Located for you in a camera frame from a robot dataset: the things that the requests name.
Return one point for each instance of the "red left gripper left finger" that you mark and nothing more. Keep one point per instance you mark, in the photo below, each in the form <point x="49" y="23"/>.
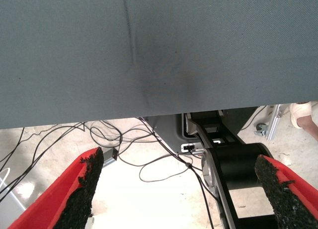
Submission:
<point x="57" y="199"/>

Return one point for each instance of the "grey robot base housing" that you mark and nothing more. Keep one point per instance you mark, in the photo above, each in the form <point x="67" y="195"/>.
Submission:
<point x="169" y="129"/>

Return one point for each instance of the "bare person leg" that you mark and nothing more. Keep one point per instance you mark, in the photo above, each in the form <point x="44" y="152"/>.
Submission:
<point x="310" y="126"/>

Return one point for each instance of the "light grey box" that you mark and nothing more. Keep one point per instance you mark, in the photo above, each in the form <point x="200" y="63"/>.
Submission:
<point x="7" y="209"/>

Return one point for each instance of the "small grey adapter box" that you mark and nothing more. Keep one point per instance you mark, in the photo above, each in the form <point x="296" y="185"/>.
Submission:
<point x="109" y="157"/>

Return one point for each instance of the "dark grey table cloth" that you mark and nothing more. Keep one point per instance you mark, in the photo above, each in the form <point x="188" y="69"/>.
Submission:
<point x="74" y="52"/>

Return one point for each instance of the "white shoe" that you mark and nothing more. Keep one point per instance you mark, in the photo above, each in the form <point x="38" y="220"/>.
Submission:
<point x="299" y="109"/>

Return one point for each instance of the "grey caster wheel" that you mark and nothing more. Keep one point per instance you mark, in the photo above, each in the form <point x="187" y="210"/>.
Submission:
<point x="261" y="127"/>

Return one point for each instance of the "small white box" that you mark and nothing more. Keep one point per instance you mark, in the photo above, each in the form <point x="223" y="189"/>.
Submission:
<point x="90" y="222"/>

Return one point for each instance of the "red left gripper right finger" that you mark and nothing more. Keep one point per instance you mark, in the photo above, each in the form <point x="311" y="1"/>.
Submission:
<point x="290" y="199"/>

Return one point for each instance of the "aluminium profile bar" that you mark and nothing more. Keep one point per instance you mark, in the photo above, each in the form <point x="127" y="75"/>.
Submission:
<point x="274" y="122"/>

